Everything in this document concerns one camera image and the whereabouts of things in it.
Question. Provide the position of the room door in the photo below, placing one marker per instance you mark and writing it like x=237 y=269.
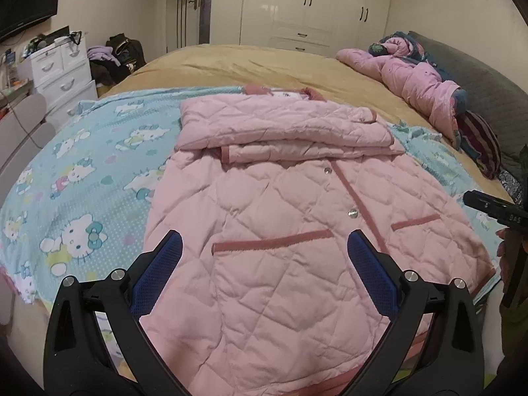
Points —
x=189 y=20

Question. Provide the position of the pink quilted jacket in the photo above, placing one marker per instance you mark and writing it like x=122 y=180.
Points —
x=280 y=222

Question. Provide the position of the blue cartoon printed blanket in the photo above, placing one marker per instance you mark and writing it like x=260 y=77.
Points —
x=82 y=173

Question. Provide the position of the person's right forearm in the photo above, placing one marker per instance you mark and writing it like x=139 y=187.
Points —
x=513 y=350

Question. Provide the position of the purple clothes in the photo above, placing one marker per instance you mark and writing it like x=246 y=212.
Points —
x=101 y=53

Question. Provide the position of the white wardrobe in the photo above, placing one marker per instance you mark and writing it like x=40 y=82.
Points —
x=305 y=4

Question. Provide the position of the black bag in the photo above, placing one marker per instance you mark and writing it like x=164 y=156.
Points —
x=128 y=51

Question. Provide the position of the bed with tan cover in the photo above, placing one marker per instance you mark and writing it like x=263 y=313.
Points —
x=255 y=64

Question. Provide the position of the dark striped pillow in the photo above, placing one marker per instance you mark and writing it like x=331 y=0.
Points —
x=480 y=144

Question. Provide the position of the pink puffy coat pile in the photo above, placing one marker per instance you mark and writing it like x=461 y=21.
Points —
x=412 y=78

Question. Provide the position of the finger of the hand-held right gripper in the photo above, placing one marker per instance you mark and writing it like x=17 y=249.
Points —
x=480 y=203

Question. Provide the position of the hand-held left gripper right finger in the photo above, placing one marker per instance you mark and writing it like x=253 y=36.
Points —
x=369 y=262

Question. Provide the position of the grey quilted headboard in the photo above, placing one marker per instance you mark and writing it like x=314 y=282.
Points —
x=482 y=78

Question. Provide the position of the person's right hand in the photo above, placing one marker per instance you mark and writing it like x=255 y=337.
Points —
x=502 y=251

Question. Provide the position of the white drawer cabinet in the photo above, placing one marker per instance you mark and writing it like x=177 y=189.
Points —
x=62 y=74

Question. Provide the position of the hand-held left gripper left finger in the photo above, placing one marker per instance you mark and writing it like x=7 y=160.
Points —
x=164 y=262

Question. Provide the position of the floral patterned cloth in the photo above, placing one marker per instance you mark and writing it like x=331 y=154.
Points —
x=508 y=185

